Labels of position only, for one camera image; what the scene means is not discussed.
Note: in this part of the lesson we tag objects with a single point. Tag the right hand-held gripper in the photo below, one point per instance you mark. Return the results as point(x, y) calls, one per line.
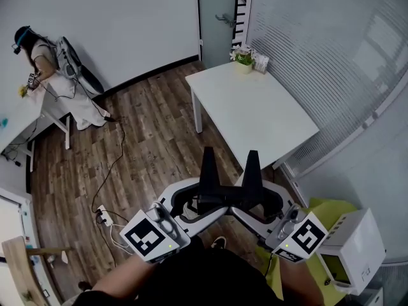
point(307, 236)

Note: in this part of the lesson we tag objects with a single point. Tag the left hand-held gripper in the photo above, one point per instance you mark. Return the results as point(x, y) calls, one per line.
point(145, 236)

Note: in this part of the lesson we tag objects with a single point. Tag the person's left forearm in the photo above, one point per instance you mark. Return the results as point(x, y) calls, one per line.
point(127, 274)

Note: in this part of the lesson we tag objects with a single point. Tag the person's right forearm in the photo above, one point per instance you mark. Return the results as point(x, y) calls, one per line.
point(299, 282)

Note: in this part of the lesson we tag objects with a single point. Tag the person's black shoe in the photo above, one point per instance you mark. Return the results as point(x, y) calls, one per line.
point(219, 242)

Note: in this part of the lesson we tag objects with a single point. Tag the green corrugated stool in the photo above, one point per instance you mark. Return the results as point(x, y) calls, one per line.
point(328, 209)

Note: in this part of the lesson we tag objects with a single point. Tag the person's black clothing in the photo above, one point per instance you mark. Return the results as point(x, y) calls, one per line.
point(204, 276)

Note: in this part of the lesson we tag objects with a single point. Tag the white power strip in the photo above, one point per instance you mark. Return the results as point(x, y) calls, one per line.
point(104, 215)

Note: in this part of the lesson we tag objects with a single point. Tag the white box appliance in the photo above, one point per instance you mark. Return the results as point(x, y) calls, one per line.
point(360, 244)

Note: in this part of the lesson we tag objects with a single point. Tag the white square table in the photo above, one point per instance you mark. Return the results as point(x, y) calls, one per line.
point(248, 107)

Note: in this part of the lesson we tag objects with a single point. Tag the small card holder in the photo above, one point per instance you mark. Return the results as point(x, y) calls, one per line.
point(261, 63)

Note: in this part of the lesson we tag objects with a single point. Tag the potted pink flower plant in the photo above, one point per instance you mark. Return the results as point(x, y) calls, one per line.
point(243, 57)

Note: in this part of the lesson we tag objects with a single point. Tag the frosted glass door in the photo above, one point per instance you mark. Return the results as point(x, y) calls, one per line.
point(216, 43)

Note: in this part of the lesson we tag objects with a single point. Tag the white cabinet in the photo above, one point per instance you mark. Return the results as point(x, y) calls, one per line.
point(12, 212)

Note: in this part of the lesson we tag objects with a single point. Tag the wooden chair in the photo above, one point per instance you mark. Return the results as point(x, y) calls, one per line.
point(22, 266)

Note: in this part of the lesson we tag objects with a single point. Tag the white work desk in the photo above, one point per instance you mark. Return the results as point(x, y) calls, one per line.
point(19, 120)

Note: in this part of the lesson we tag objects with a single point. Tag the black slatted rack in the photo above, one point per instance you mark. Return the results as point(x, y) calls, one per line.
point(239, 14)

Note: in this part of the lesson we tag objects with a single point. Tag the yellow object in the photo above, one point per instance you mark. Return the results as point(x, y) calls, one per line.
point(23, 91)

